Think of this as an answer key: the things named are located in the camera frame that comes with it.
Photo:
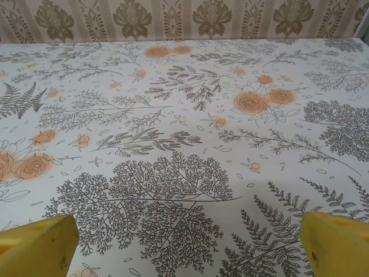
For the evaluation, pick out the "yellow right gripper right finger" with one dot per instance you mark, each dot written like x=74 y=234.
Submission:
x=337 y=248

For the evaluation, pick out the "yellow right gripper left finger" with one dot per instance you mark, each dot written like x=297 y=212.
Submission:
x=37 y=248

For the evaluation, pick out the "aluminium frame post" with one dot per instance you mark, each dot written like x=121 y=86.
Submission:
x=363 y=27

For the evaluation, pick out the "floral patterned table cover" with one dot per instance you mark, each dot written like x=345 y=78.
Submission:
x=184 y=138

